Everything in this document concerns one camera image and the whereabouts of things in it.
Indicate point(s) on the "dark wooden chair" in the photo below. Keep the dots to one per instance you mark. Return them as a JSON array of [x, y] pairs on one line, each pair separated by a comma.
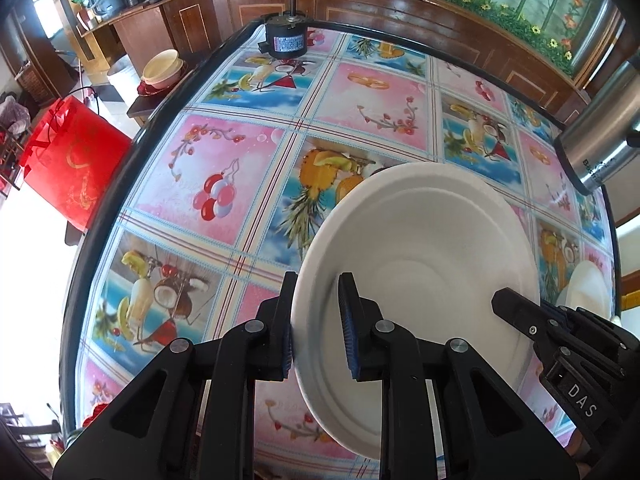
[[25, 430]]

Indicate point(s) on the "wicker basket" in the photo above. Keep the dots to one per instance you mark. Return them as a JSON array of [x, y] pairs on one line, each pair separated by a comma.
[[35, 80]]

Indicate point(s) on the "white bowl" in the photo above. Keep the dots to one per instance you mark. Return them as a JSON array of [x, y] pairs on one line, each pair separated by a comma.
[[162, 65]]

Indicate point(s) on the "cream embossed plate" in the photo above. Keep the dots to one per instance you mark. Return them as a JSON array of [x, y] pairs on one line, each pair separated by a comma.
[[590, 285]]

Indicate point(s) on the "printed plastic tablecloth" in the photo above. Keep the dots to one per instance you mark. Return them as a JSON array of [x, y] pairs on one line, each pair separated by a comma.
[[240, 125]]

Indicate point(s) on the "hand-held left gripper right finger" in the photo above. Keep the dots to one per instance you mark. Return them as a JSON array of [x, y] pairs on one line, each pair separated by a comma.
[[348, 340]]

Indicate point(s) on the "black electric motor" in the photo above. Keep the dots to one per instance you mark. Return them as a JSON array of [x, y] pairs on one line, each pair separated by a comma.
[[285, 35]]

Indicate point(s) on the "stainless steel thermos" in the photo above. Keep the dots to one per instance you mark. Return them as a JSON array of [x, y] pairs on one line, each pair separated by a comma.
[[605, 130]]

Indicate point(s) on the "red gift bag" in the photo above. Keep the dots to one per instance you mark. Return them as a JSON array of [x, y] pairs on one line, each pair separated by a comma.
[[70, 160]]

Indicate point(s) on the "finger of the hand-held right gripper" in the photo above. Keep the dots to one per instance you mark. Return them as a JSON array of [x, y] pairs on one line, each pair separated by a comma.
[[600, 327], [520, 312]]

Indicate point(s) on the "wooden cabinet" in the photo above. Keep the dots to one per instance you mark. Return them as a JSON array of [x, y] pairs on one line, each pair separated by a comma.
[[150, 25]]

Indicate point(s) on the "dark stool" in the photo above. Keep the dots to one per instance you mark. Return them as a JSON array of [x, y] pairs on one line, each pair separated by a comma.
[[165, 102]]

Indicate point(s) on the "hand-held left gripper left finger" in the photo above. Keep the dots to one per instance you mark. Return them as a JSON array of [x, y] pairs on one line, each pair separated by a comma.
[[287, 350]]

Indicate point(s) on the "white bucket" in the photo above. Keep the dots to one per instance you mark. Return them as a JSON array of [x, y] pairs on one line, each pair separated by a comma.
[[120, 82]]

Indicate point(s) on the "red glass plate gold rim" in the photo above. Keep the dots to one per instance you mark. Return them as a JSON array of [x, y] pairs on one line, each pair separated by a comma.
[[147, 90]]

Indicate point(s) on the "white paper plate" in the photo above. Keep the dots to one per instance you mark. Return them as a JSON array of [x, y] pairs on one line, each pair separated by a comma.
[[425, 260]]

